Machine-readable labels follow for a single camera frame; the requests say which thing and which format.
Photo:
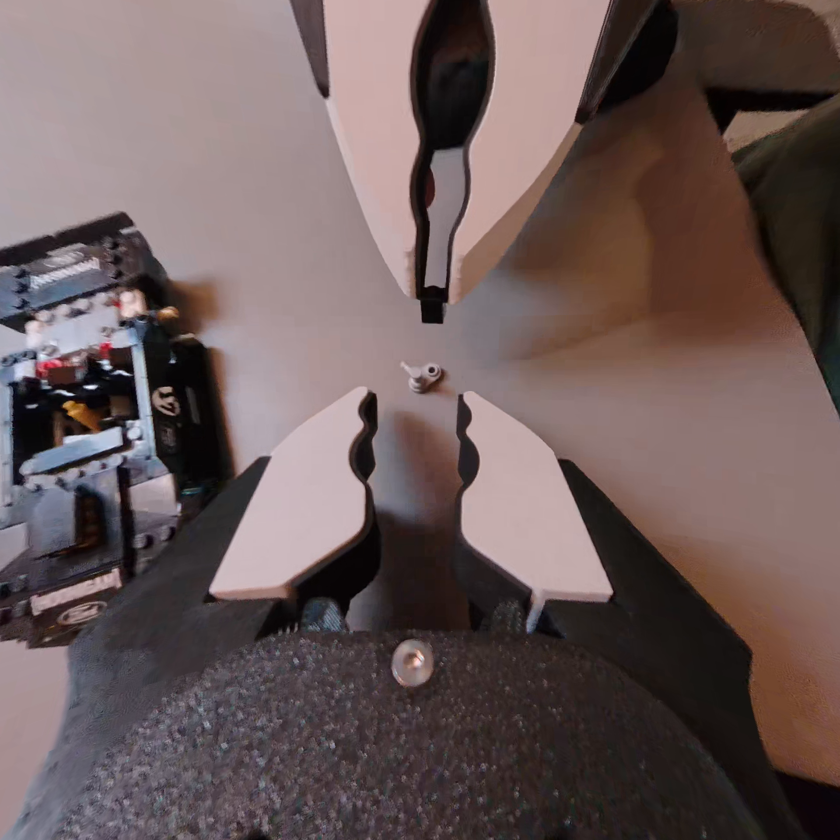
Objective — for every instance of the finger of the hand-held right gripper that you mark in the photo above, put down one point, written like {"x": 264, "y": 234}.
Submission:
{"x": 374, "y": 118}
{"x": 538, "y": 105}

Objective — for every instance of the small dark grey lego piece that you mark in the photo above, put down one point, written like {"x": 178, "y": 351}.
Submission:
{"x": 431, "y": 311}

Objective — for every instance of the person's green sweatshirt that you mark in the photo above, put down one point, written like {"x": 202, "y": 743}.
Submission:
{"x": 807, "y": 236}

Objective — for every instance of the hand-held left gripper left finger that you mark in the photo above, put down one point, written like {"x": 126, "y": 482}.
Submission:
{"x": 302, "y": 512}

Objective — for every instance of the black lego car model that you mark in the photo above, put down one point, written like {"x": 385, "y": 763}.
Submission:
{"x": 79, "y": 433}

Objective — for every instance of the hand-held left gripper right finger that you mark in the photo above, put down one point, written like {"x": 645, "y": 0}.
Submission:
{"x": 532, "y": 519}

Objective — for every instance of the small light grey lego piece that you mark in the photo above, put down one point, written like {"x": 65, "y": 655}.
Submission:
{"x": 421, "y": 378}

